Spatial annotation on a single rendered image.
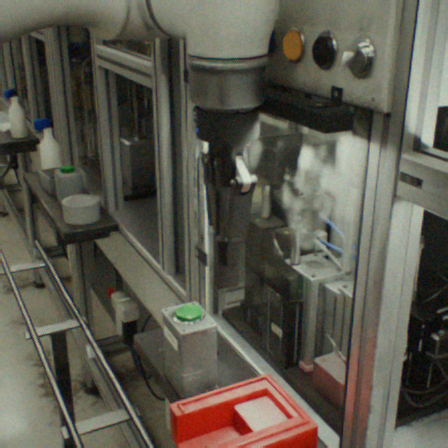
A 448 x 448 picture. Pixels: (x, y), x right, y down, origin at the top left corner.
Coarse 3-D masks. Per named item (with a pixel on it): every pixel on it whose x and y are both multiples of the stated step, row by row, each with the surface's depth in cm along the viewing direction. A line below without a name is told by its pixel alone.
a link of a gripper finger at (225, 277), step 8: (216, 248) 79; (216, 256) 79; (216, 264) 79; (216, 272) 80; (224, 272) 80; (232, 272) 80; (216, 280) 80; (224, 280) 80; (232, 280) 81; (216, 288) 81; (224, 288) 81
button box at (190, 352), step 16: (192, 304) 95; (176, 320) 90; (208, 320) 91; (176, 336) 90; (192, 336) 89; (208, 336) 90; (176, 352) 91; (192, 352) 90; (208, 352) 91; (176, 368) 92; (192, 368) 91; (208, 368) 92; (176, 384) 94; (192, 384) 92; (208, 384) 93
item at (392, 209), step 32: (416, 0) 55; (384, 192) 64; (384, 224) 65; (416, 224) 65; (384, 256) 65; (416, 256) 67; (384, 288) 67; (384, 320) 69; (352, 352) 74; (384, 352) 70; (352, 384) 75; (352, 416) 76
